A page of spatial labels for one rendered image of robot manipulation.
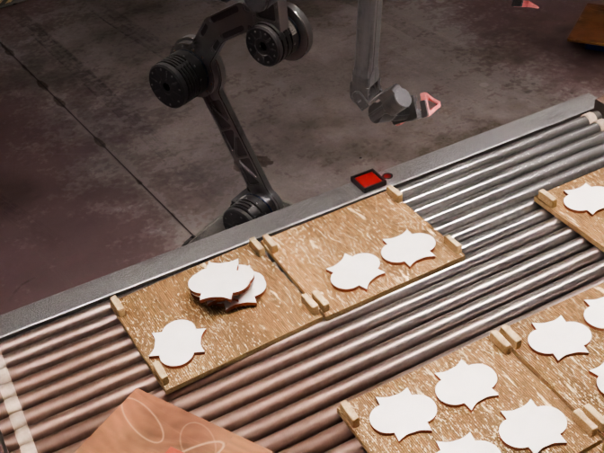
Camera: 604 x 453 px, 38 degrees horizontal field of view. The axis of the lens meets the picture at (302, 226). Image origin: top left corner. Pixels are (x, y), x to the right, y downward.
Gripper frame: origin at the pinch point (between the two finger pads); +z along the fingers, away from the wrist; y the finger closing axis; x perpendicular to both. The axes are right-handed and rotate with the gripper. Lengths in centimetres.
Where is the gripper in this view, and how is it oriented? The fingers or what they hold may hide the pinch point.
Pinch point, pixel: (426, 108)
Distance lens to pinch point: 253.2
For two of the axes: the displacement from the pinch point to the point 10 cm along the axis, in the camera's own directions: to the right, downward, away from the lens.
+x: -1.8, -9.8, 0.0
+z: 8.0, -1.5, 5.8
